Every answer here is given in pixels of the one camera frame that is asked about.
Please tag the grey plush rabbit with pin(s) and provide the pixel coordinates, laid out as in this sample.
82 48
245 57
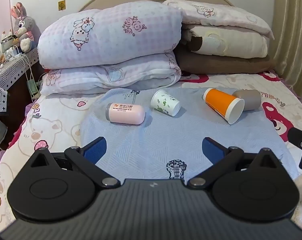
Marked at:
22 27

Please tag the cream folded blanket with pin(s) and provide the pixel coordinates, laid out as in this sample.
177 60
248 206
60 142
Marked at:
236 43

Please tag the pink cup with grey base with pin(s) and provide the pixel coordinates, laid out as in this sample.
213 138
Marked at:
127 113

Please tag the white paper cup green print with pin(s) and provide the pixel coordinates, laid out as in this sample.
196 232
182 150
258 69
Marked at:
164 102

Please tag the beige curtain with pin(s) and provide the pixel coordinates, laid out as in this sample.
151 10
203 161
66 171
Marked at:
292 35

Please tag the bear print bed sheet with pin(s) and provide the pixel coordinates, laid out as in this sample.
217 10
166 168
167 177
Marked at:
53 130

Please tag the yellow wall sticker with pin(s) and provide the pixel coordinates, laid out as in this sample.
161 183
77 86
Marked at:
61 5

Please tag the bedside table with patterned cloth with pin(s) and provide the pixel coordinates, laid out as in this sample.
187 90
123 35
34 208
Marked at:
8 75

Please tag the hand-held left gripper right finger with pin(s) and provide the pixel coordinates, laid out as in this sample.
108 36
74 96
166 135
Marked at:
213 150

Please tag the orange paper cup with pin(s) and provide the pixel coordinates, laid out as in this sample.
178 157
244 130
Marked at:
222 102

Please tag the light blue patterned cloth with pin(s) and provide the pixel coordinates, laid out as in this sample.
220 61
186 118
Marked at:
151 140

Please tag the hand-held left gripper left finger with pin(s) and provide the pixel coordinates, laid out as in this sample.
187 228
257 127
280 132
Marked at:
95 149

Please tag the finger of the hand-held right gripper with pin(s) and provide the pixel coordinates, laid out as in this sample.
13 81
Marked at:
299 138

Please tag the brown folded blanket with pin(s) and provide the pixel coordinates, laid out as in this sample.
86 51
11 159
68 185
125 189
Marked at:
223 63

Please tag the green face mask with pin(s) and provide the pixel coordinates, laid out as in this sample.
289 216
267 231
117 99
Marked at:
32 88

